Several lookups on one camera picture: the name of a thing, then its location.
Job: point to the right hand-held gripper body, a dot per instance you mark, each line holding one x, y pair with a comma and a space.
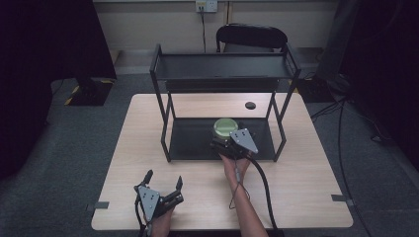
243, 140

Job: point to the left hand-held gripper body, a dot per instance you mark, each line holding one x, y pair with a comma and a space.
150, 200

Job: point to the glass jar with green lid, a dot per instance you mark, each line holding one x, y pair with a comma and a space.
225, 127

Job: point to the black metal two-tier shelf rack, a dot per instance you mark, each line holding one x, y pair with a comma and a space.
217, 67

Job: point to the person's left hand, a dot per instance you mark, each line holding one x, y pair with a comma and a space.
161, 225

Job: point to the person's right hand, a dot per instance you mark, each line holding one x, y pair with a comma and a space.
234, 169

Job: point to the black round table grommet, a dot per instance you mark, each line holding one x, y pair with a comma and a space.
250, 105

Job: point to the grey tape strip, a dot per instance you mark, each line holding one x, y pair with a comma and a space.
339, 197
99, 205

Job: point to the black box on floor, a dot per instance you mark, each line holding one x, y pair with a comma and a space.
314, 89

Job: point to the black chair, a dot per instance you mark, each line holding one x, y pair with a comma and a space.
252, 36

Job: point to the black stand base striped tape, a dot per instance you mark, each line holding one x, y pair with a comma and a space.
94, 92

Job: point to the black curtain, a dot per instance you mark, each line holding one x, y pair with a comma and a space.
39, 65

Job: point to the dark curtain with grey edge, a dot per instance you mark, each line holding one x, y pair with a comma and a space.
388, 65

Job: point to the white wall power socket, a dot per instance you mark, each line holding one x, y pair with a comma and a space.
206, 5

